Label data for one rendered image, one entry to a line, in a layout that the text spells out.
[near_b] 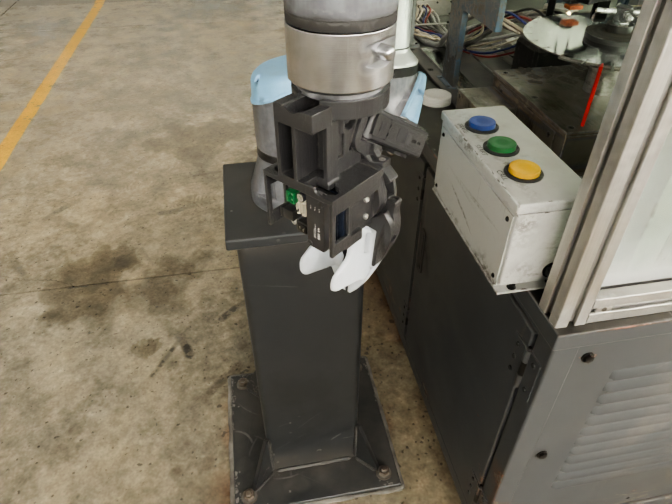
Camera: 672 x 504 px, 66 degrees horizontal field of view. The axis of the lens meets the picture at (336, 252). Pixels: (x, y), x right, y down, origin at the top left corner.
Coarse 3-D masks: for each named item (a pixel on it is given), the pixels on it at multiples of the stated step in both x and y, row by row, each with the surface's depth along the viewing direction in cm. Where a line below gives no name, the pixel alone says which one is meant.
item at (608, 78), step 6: (612, 66) 97; (588, 72) 101; (594, 72) 99; (606, 72) 98; (612, 72) 97; (618, 72) 98; (588, 78) 101; (594, 78) 99; (600, 78) 99; (606, 78) 98; (612, 78) 98; (588, 84) 101; (600, 84) 99; (606, 84) 99; (612, 84) 99; (588, 90) 101; (600, 90) 100; (606, 90) 100; (612, 90) 100
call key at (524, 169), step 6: (516, 162) 69; (522, 162) 69; (528, 162) 69; (510, 168) 68; (516, 168) 68; (522, 168) 68; (528, 168) 68; (534, 168) 68; (540, 168) 68; (516, 174) 67; (522, 174) 67; (528, 174) 67; (534, 174) 67
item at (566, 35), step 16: (560, 16) 108; (576, 16) 107; (608, 16) 107; (528, 32) 99; (544, 32) 99; (560, 32) 99; (576, 32) 99; (544, 48) 92; (560, 48) 92; (576, 48) 92; (592, 48) 92; (608, 48) 92; (624, 48) 92; (608, 64) 85
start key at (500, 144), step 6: (492, 138) 74; (498, 138) 74; (504, 138) 74; (510, 138) 74; (492, 144) 73; (498, 144) 73; (504, 144) 73; (510, 144) 73; (516, 144) 73; (492, 150) 73; (498, 150) 72; (504, 150) 72; (510, 150) 72
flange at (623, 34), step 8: (600, 24) 100; (608, 24) 95; (632, 24) 94; (584, 32) 97; (592, 32) 96; (600, 32) 95; (608, 32) 95; (616, 32) 94; (624, 32) 94; (632, 32) 95; (592, 40) 95; (600, 40) 93; (608, 40) 92; (616, 40) 92; (624, 40) 92
